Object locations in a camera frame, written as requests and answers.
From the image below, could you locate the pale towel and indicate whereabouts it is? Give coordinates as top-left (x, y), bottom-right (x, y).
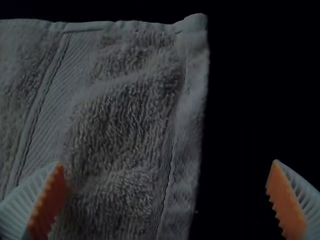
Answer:
top-left (0, 13), bottom-right (210, 240)

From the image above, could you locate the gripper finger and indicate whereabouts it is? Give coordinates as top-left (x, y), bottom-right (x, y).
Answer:
top-left (0, 160), bottom-right (70, 240)
top-left (264, 159), bottom-right (320, 240)

